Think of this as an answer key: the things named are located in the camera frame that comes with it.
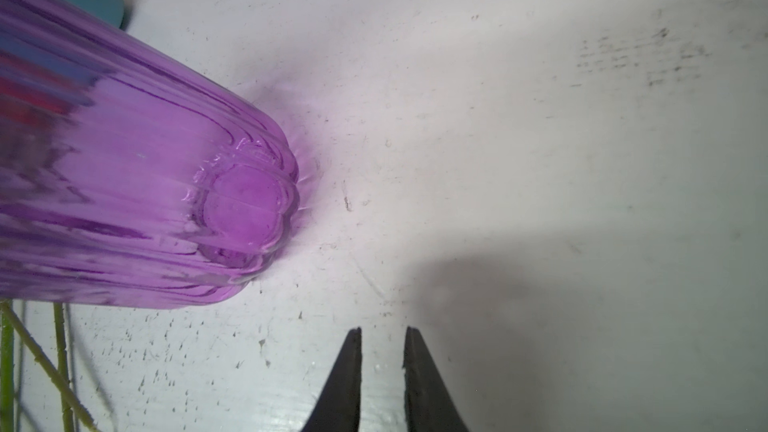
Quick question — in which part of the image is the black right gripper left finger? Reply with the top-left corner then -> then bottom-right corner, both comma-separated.
302,328 -> 362,432

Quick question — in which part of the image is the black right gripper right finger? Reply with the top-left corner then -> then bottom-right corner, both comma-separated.
403,327 -> 469,432

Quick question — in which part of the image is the blue purple glass vase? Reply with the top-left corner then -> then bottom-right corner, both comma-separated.
1,0 -> 300,309

